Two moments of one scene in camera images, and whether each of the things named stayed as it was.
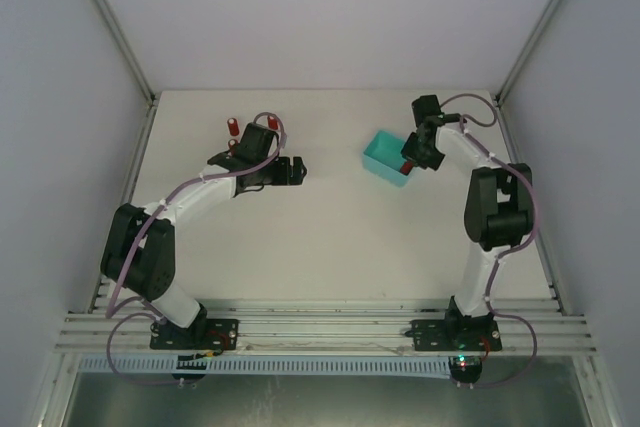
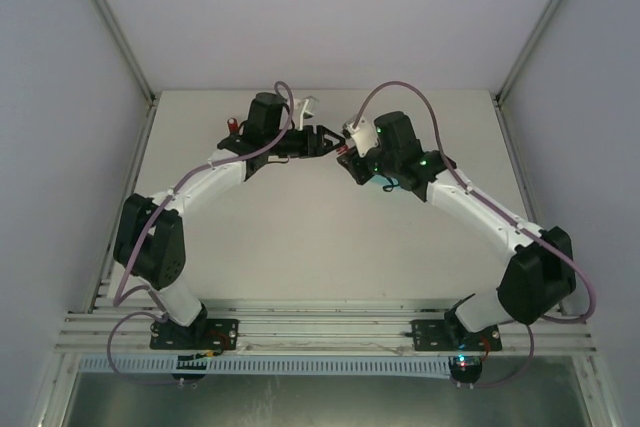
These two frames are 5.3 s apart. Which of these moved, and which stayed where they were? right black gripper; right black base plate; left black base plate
Moved: right black gripper
Stayed: left black base plate; right black base plate
